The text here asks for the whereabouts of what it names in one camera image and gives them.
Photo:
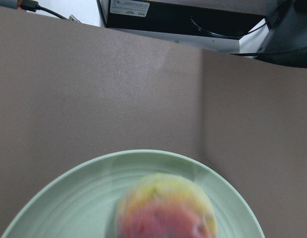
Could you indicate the yellow-pink peach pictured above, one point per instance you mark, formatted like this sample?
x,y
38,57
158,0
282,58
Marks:
x,y
165,206

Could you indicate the green plate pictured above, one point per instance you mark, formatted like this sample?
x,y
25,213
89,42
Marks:
x,y
81,203

